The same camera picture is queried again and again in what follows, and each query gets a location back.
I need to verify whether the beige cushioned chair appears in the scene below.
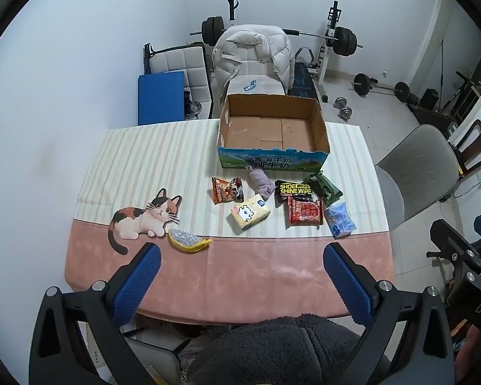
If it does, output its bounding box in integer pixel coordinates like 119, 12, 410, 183
226, 75, 287, 97

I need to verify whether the black yellow wipes packet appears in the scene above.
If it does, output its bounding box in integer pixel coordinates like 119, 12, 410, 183
274, 180, 314, 204

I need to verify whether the yellow tissue pack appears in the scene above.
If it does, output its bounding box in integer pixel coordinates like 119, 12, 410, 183
230, 193, 272, 234

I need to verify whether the grey purple sock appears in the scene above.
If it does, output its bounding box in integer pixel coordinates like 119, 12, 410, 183
244, 164, 276, 200

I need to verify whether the blue folded mat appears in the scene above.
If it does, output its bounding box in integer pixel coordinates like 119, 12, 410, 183
137, 70, 185, 126

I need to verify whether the white puffer jacket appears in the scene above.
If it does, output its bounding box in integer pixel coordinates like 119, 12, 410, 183
212, 24, 294, 107

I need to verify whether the orange brown snack packet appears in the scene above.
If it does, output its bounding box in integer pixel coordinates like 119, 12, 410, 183
211, 176, 245, 205

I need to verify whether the black bag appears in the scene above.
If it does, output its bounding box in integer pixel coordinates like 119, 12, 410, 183
419, 88, 439, 109

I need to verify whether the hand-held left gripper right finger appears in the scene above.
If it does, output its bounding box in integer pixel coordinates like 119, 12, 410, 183
323, 244, 455, 385

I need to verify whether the black handled pole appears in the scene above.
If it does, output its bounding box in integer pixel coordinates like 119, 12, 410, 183
143, 43, 157, 75

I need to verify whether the grey chair under table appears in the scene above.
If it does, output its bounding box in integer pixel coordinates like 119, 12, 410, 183
122, 325, 193, 385

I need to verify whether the racked black barbell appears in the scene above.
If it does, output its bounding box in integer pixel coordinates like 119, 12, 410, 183
190, 16, 363, 57

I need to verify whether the dark fuzzy clothing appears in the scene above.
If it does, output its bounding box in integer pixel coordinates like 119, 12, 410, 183
188, 315, 389, 385

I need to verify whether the black weight bench pad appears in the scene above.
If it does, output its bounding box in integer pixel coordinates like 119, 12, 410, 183
289, 62, 319, 99

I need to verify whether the black kick scooter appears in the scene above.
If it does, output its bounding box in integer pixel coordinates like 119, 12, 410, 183
441, 71, 481, 121

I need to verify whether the grey shell chair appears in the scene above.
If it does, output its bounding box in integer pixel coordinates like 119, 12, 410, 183
374, 124, 461, 231

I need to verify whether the brown wooden chair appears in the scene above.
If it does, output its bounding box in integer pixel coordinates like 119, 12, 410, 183
451, 119, 481, 177

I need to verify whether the dark green packet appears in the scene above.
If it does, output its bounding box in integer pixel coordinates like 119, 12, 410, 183
302, 172, 342, 207

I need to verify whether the white quilted chair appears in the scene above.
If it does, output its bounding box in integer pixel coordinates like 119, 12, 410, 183
149, 44, 213, 122

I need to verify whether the white weight bench rack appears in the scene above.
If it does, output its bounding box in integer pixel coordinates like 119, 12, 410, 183
224, 0, 345, 103

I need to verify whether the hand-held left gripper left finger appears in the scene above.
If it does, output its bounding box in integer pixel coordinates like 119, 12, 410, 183
29, 243, 162, 385

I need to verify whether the red snack packet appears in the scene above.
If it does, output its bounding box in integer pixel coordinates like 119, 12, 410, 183
286, 196, 325, 226

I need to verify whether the short black floor barbell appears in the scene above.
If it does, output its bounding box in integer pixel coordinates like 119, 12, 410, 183
350, 73, 411, 103

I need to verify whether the cardboard box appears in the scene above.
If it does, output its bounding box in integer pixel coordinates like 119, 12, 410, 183
216, 93, 331, 169

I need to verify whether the blue white packet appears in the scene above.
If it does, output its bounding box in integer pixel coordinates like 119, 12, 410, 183
325, 201, 357, 239

